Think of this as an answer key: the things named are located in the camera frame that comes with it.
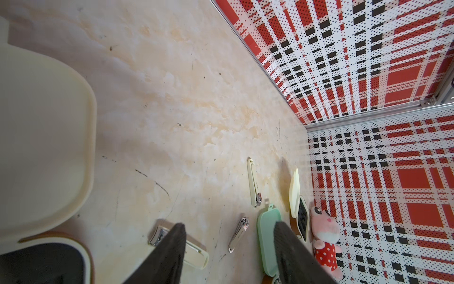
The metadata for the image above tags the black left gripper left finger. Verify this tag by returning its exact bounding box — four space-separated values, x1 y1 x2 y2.
125 223 187 284

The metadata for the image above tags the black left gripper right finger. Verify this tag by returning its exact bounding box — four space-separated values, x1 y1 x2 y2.
273 221 335 284

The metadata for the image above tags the mint green manicure case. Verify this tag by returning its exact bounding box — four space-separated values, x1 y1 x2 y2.
257 203 282 284

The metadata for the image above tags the silver nail clipper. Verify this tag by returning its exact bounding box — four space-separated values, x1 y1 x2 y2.
228 217 249 253

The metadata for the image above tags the cream manicure case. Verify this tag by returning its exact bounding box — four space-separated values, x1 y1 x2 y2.
288 169 309 244
1 18 97 284

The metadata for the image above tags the silver clipper bottom right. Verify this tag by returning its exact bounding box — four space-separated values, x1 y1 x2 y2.
148 225 209 270

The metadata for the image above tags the cream nail clipper far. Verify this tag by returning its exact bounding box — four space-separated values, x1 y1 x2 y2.
247 157 262 208

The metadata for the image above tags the pink frog plush red dress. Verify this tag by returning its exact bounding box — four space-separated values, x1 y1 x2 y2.
310 207 344 280

